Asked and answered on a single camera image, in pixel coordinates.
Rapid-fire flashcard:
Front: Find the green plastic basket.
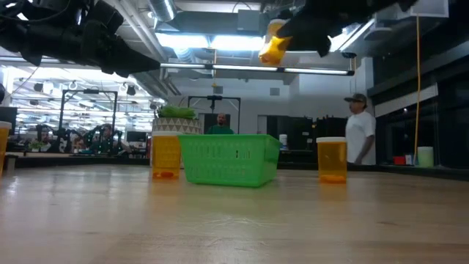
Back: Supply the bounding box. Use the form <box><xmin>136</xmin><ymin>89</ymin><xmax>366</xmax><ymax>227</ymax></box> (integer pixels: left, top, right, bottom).
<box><xmin>178</xmin><ymin>133</ymin><xmax>282</xmax><ymax>188</ymax></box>

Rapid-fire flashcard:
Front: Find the yellow hanging power cord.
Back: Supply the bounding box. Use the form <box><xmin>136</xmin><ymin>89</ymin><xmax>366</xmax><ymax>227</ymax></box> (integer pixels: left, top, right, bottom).
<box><xmin>413</xmin><ymin>14</ymin><xmax>422</xmax><ymax>166</ymax></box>

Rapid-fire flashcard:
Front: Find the succulent in white patterned pot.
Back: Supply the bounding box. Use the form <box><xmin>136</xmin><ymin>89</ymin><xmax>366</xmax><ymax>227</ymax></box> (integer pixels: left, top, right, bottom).
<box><xmin>152</xmin><ymin>104</ymin><xmax>203</xmax><ymax>136</ymax></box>

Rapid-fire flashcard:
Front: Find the orange pill bottle white cap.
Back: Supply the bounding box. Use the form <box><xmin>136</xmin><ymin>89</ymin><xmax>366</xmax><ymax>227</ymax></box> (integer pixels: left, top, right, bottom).
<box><xmin>151</xmin><ymin>131</ymin><xmax>182</xmax><ymax>180</ymax></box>
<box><xmin>0</xmin><ymin>120</ymin><xmax>12</xmax><ymax>177</ymax></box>
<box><xmin>316</xmin><ymin>136</ymin><xmax>348</xmax><ymax>185</ymax></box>
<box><xmin>258</xmin><ymin>18</ymin><xmax>294</xmax><ymax>67</ymax></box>

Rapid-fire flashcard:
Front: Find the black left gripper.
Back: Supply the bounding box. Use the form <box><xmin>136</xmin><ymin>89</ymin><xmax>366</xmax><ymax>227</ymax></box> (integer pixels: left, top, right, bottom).
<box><xmin>78</xmin><ymin>0</ymin><xmax>161</xmax><ymax>78</ymax></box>

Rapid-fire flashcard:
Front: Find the black gantry frame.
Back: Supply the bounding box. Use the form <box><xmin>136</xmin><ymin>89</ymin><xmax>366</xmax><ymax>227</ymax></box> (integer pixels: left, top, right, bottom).
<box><xmin>187</xmin><ymin>95</ymin><xmax>242</xmax><ymax>135</ymax></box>
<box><xmin>58</xmin><ymin>88</ymin><xmax>119</xmax><ymax>153</ymax></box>

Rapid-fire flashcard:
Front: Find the silver ventilation duct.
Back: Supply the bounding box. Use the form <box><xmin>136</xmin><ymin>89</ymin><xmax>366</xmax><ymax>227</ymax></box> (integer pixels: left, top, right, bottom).
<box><xmin>148</xmin><ymin>0</ymin><xmax>177</xmax><ymax>22</ymax></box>

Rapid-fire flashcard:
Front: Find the long linear ceiling lamp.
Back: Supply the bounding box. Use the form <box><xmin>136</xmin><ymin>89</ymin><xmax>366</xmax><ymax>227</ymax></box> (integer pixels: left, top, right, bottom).
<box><xmin>160</xmin><ymin>62</ymin><xmax>355</xmax><ymax>77</ymax></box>

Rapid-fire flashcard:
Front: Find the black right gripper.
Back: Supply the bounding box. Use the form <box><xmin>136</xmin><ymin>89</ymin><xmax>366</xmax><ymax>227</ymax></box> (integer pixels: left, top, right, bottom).
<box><xmin>277</xmin><ymin>0</ymin><xmax>371</xmax><ymax>58</ymax></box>

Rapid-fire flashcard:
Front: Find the black aluminium table frame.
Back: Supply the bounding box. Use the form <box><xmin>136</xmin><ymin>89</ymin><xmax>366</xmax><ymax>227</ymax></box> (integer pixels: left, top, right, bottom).
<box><xmin>0</xmin><ymin>153</ymin><xmax>469</xmax><ymax>181</ymax></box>

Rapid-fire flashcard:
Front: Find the black monitor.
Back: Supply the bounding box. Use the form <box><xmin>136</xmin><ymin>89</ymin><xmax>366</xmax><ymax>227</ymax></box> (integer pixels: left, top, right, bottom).
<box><xmin>0</xmin><ymin>106</ymin><xmax>18</xmax><ymax>136</ymax></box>

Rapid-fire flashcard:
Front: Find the pale green container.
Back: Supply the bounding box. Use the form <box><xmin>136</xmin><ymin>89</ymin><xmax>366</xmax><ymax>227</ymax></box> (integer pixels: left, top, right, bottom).
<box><xmin>417</xmin><ymin>146</ymin><xmax>435</xmax><ymax>169</ymax></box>

